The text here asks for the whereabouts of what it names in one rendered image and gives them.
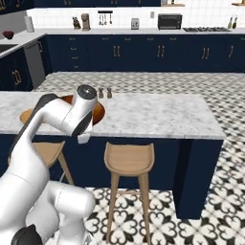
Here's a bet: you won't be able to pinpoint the white paper towel roll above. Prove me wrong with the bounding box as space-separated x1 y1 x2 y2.
24 14 35 33

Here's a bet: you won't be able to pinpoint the black toaster oven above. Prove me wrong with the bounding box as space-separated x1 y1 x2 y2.
157 13 184 31

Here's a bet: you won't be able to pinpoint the silver toaster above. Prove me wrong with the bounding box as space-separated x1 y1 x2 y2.
130 17 141 31

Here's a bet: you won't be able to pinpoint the dark red bowl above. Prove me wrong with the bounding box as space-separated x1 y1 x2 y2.
2 30 15 40

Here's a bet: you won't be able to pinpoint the brown animal figurine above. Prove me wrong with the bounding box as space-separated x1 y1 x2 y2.
72 16 82 31

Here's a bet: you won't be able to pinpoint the grey dishwasher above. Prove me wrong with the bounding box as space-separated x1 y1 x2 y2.
22 40 47 90

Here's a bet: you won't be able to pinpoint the long dark blue cupboard run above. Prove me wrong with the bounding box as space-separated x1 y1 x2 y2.
37 33 245 75

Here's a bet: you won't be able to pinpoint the dark blue wall cupboards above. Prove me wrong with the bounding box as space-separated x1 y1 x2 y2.
0 0 162 15

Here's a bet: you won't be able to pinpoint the dark blue kitchen island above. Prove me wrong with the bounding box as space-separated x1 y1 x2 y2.
0 133 224 220

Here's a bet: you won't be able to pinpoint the wooden bar stool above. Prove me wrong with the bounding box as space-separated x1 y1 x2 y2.
32 140 75 186
103 142 156 245

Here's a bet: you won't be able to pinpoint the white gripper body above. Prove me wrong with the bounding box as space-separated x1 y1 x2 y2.
77 132 92 145

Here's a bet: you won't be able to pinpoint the black gas hob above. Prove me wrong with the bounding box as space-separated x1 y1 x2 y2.
182 26 232 33

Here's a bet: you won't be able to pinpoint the orange plate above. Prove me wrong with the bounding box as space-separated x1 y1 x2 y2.
19 108 34 125

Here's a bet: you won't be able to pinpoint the short dark blue cupboard run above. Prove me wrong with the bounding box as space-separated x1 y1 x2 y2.
0 47 34 92

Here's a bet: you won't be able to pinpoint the rail with hanging tools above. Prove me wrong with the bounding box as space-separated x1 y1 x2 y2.
97 10 114 27

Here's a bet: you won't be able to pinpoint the brown wooden bowl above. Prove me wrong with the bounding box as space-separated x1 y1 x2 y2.
60 95 106 127

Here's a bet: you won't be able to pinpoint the grey sink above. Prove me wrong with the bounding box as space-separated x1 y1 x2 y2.
0 43 19 55

